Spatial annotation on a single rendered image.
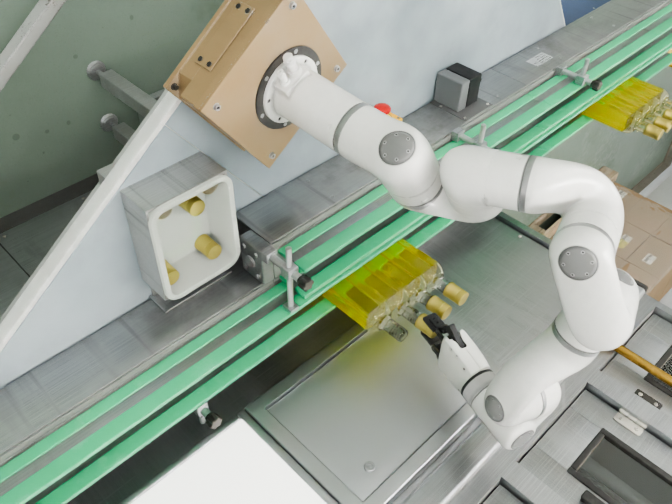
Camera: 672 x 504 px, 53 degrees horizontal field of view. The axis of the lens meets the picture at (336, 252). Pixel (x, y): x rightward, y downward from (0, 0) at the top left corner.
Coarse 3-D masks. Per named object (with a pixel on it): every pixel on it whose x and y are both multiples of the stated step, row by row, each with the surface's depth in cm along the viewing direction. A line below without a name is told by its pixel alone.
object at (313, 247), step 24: (648, 24) 211; (600, 48) 199; (624, 48) 199; (576, 72) 189; (600, 72) 189; (528, 96) 179; (552, 96) 179; (504, 120) 171; (528, 120) 171; (456, 144) 162; (384, 192) 149; (336, 216) 142; (360, 216) 143; (384, 216) 143; (312, 240) 137; (336, 240) 137; (312, 264) 132
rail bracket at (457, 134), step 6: (456, 132) 162; (462, 132) 162; (480, 132) 157; (456, 138) 162; (462, 138) 162; (468, 138) 161; (480, 138) 158; (474, 144) 159; (480, 144) 158; (486, 144) 159
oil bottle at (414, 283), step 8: (376, 256) 150; (384, 256) 150; (392, 256) 150; (376, 264) 148; (384, 264) 148; (392, 264) 148; (400, 264) 148; (384, 272) 147; (392, 272) 146; (400, 272) 146; (408, 272) 146; (416, 272) 146; (400, 280) 145; (408, 280) 145; (416, 280) 145; (424, 280) 145; (408, 288) 143; (416, 288) 144; (424, 288) 145; (416, 296) 144
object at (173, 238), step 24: (192, 192) 116; (216, 192) 125; (168, 216) 125; (192, 216) 129; (216, 216) 130; (168, 240) 128; (192, 240) 133; (216, 240) 136; (192, 264) 133; (216, 264) 133; (168, 288) 124; (192, 288) 129
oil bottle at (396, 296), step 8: (368, 264) 148; (360, 272) 146; (368, 272) 146; (376, 272) 146; (360, 280) 145; (368, 280) 144; (376, 280) 144; (384, 280) 144; (392, 280) 144; (376, 288) 143; (384, 288) 143; (392, 288) 143; (400, 288) 143; (384, 296) 141; (392, 296) 141; (400, 296) 141; (408, 296) 142; (392, 304) 140; (400, 304) 141; (392, 312) 142
